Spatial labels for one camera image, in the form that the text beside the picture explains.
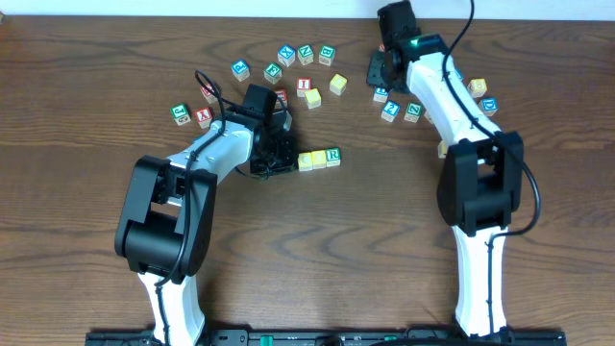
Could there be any blue D block lower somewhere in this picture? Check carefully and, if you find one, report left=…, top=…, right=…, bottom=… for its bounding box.
left=479, top=97, right=499, bottom=116

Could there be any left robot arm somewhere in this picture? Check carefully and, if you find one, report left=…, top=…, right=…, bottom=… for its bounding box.
left=114, top=85, right=298, bottom=345

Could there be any blue X block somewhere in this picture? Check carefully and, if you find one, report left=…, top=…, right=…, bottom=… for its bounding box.
left=277, top=44, right=296, bottom=67

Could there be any blue 5 block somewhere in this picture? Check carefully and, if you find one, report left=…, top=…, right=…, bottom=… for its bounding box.
left=425, top=111, right=434, bottom=125

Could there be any green E block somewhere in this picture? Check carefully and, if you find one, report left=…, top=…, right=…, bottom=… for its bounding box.
left=263, top=62, right=283, bottom=85

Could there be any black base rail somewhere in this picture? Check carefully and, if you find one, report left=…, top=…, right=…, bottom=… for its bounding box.
left=85, top=326, right=568, bottom=346

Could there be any green Z block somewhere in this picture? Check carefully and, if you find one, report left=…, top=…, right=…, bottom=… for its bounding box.
left=404, top=102, right=424, bottom=123

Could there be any red E block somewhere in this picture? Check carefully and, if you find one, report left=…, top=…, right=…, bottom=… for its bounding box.
left=200, top=84, right=218, bottom=104

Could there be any yellow 8 block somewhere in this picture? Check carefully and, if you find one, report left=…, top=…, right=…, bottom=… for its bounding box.
left=467, top=78, right=488, bottom=98

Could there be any green B block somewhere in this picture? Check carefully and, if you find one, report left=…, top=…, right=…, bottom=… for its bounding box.
left=318, top=45, right=336, bottom=66

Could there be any blue L block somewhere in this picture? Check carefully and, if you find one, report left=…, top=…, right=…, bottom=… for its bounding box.
left=373, top=87, right=389, bottom=103

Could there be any blue 2 block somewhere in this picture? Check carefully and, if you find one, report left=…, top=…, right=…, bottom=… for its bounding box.
left=381, top=100, right=401, bottom=123

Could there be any green J block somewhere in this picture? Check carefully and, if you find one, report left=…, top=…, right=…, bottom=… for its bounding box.
left=171, top=104, right=191, bottom=126

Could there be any yellow O block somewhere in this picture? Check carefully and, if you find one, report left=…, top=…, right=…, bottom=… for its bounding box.
left=311, top=150, right=327, bottom=169

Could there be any red U block centre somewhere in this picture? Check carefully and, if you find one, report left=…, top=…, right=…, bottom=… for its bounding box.
left=274, top=88, right=287, bottom=108

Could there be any yellow K block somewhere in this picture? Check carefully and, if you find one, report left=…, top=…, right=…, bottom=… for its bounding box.
left=437, top=140, right=448, bottom=159

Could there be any green R block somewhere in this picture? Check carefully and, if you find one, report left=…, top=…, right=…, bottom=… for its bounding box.
left=326, top=148, right=341, bottom=167

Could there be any green N block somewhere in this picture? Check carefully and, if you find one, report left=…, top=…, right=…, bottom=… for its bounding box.
left=297, top=44, right=314, bottom=65

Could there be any yellow C block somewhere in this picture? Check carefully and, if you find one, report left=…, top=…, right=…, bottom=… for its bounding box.
left=298, top=152, right=313, bottom=172

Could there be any yellow block upper centre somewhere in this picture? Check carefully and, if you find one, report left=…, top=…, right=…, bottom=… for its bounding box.
left=330, top=74, right=348, bottom=96

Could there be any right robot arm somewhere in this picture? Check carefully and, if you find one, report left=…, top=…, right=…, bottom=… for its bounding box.
left=367, top=1, right=524, bottom=338

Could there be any red Y block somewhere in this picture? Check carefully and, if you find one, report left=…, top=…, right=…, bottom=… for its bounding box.
left=195, top=108, right=213, bottom=129

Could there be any blue P block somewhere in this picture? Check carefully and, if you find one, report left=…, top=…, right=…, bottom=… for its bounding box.
left=232, top=60, right=251, bottom=82

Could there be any red I block left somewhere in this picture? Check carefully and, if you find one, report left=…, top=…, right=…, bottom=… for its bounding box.
left=296, top=78, right=311, bottom=98

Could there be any yellow S block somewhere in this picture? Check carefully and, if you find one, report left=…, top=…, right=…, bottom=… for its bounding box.
left=304, top=88, right=322, bottom=110

